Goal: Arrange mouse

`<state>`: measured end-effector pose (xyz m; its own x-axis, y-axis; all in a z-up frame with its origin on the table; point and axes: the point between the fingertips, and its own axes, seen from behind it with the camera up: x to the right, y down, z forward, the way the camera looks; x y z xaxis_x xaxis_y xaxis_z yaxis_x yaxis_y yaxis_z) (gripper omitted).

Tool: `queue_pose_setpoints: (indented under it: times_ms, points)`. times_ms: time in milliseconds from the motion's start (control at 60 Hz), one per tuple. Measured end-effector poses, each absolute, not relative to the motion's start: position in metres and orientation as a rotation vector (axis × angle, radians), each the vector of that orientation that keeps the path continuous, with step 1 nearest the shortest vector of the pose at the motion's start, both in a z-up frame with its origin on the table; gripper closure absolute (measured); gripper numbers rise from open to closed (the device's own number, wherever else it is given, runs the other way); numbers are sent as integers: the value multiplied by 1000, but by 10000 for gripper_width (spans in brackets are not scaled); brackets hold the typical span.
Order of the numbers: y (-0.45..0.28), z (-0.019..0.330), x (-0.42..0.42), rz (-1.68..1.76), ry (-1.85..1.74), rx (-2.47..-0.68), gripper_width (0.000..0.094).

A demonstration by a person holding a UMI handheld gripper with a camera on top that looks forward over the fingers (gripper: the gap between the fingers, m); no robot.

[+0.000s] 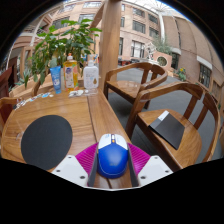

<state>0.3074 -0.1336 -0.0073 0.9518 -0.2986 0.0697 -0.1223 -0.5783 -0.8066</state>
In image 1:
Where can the black folder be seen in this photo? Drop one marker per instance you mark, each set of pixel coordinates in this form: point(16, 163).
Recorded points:
point(168, 130)

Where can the blue squeeze tube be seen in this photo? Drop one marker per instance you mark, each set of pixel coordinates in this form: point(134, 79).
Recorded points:
point(56, 80)

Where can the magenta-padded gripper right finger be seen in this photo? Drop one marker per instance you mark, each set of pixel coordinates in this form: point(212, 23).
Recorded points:
point(153, 168)

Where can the dark red wooden lectern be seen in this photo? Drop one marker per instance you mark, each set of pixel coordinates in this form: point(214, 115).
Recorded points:
point(5, 83)

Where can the yellow dish soap bottle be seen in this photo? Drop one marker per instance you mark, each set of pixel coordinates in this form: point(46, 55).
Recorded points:
point(70, 75)

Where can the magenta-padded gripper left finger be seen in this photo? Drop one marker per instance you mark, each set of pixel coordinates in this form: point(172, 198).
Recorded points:
point(68, 168)

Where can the white pump bottle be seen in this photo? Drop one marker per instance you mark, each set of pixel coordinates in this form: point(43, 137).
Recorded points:
point(90, 76)

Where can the round black mouse pad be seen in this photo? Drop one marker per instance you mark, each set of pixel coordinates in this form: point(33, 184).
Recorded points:
point(46, 141)

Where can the clear plastic packet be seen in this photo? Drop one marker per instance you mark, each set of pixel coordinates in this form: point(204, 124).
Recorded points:
point(76, 93)

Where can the blue and white computer mouse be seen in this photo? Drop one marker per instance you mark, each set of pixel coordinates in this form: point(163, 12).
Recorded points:
point(112, 158)

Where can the green potted plant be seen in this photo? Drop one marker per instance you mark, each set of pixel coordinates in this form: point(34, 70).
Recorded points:
point(56, 43)

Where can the wooden pillar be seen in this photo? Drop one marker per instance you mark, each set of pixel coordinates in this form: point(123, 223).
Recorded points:
point(110, 43)

